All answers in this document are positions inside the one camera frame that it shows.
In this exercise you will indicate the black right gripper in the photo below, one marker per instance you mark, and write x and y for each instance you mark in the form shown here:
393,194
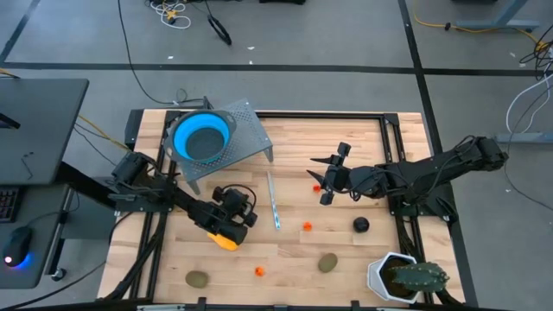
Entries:
345,179

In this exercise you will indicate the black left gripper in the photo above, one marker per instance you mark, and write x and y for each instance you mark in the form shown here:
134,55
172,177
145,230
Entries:
224,226

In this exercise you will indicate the small orange fruit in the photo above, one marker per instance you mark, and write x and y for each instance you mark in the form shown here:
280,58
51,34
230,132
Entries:
316,188
259,271
307,226

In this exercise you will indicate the brown kiwi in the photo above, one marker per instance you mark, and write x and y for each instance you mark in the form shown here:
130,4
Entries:
328,262
196,279

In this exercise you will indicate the blue collapsible colander bowl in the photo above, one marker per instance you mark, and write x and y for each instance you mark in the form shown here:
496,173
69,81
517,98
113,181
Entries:
181,129

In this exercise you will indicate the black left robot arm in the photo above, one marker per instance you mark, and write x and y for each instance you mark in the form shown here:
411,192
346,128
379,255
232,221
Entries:
190,207

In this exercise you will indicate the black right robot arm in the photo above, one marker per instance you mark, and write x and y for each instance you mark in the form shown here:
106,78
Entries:
432,173

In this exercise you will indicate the black round fruit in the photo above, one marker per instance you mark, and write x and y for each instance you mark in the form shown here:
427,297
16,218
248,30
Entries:
360,225

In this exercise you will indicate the grey perforated metal stand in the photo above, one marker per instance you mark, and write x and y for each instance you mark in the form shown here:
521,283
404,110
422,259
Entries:
255,138

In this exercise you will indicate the white hexagonal plant pot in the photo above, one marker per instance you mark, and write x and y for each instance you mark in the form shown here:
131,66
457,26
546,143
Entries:
373,276

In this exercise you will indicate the green cactus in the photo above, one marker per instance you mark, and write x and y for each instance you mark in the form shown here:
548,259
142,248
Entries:
419,277

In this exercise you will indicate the black caster wheel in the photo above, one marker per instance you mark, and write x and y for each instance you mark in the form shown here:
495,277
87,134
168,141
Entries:
59,274

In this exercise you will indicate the grey keyboard tray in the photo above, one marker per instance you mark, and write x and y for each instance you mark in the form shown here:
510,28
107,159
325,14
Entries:
43,216

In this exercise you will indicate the grey desk foot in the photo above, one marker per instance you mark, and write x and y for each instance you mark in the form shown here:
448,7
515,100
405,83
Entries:
523,138

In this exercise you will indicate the grey desk top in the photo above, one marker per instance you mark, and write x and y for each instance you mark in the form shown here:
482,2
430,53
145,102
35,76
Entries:
43,129

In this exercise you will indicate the black computer mouse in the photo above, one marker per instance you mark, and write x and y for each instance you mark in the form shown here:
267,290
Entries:
17,244

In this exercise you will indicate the black keyboard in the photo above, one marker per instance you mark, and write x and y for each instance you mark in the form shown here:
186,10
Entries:
8,205

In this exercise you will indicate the wooden desk grey legs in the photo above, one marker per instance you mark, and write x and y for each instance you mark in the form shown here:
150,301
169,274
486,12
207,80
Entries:
497,23

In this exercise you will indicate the black monitor stand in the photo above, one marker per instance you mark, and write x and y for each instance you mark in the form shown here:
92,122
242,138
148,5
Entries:
8,122

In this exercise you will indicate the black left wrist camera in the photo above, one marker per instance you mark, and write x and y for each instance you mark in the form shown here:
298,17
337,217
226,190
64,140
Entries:
235,203

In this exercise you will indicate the black aluminium extrusion frame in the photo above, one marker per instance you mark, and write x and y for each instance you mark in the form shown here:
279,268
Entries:
302,115

